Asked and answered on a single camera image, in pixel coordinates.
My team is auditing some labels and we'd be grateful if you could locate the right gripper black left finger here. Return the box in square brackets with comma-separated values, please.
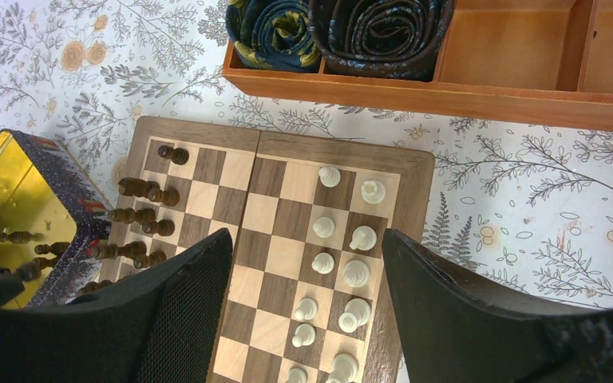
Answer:
[0, 228, 233, 382]

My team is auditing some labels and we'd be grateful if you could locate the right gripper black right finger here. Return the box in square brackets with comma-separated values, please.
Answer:
[382, 229, 613, 382]

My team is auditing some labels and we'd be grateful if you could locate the gold tin box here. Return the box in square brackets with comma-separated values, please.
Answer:
[0, 129, 113, 309]

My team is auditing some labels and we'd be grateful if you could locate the dark chess pawn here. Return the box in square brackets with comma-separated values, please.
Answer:
[141, 219, 175, 236]
[0, 231, 37, 244]
[147, 188, 180, 207]
[157, 145, 189, 165]
[133, 250, 167, 269]

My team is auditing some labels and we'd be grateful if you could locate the dark chess pawn in tin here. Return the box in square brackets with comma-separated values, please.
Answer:
[0, 231, 37, 244]

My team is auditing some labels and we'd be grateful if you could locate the dark chess pawn on board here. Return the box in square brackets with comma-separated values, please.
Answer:
[157, 145, 189, 165]
[133, 250, 167, 269]
[141, 219, 175, 236]

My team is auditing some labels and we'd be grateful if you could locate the dark chess piece in tin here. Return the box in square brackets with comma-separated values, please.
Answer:
[34, 242, 70, 256]

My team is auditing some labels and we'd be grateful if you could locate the white chess piece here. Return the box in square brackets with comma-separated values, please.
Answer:
[349, 225, 378, 251]
[361, 180, 386, 205]

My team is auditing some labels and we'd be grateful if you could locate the white chess pawn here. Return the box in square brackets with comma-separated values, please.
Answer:
[312, 216, 335, 239]
[318, 166, 342, 188]

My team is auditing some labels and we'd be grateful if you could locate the wooden chessboard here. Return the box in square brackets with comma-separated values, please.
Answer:
[109, 116, 435, 382]

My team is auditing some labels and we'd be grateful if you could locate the floral tablecloth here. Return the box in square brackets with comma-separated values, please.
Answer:
[0, 1, 613, 307]

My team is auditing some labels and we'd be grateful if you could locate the orange wooden compartment tray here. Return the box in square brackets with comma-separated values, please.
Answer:
[223, 1, 613, 132]

